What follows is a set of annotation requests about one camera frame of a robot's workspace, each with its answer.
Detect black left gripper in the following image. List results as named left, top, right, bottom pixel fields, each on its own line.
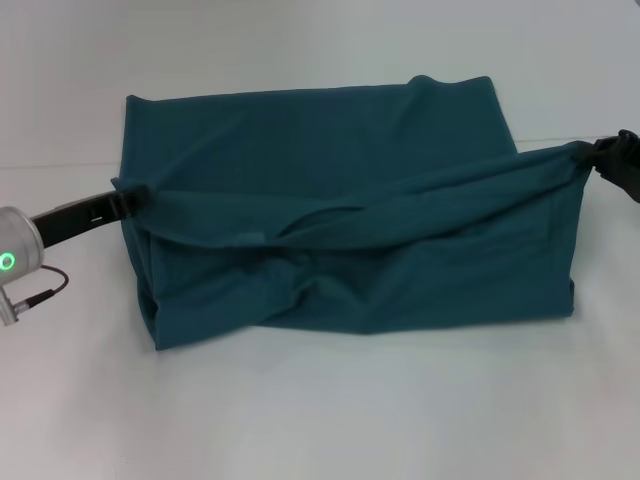
left=28, top=183, right=151, bottom=251

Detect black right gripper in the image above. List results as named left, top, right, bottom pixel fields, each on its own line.
left=574, top=128, right=640, bottom=206

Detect teal t-shirt with FREE print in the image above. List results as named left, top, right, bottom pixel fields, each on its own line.
left=121, top=74, right=601, bottom=354

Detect silver connector with black cable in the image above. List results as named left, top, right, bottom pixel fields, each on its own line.
left=0, top=266, right=70, bottom=329

